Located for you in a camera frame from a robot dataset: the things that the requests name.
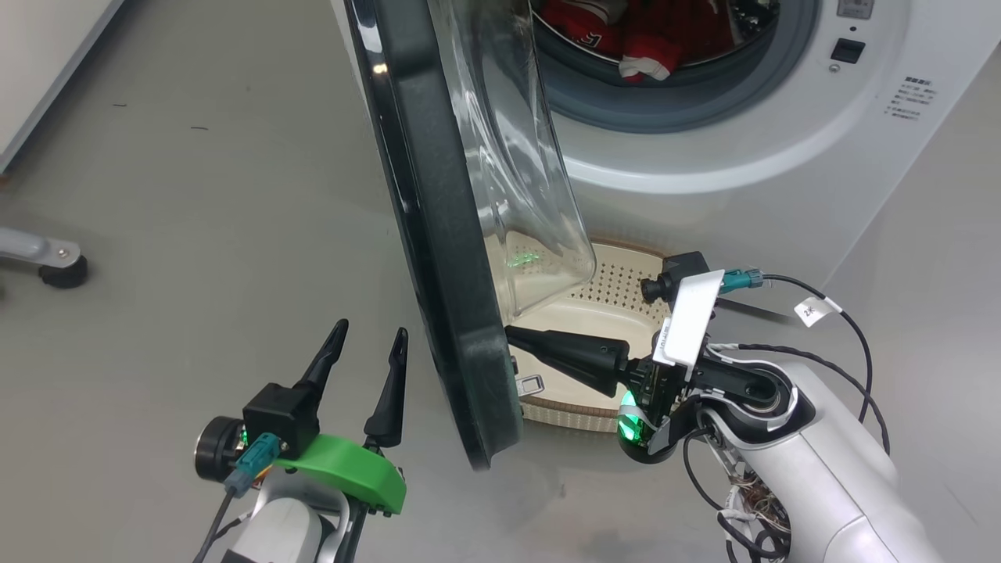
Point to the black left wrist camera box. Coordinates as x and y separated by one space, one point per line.
278 414

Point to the black glass washing machine door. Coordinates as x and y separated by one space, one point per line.
438 234

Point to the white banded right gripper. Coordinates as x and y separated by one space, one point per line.
692 313

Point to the white cabinet panel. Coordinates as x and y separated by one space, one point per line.
39 62

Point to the white front-load washing machine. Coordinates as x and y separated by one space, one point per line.
743 156

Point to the grey metal leg with caster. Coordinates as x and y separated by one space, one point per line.
62 274

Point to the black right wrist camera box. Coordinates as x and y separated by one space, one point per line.
676 274

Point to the red garment with white cuff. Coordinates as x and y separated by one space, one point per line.
680 31

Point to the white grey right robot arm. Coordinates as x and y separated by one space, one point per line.
829 469

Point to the cream perforated laundry basket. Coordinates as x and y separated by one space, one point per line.
602 313

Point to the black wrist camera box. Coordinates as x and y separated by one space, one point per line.
676 274
278 414

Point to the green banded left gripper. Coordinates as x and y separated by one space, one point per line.
352 469

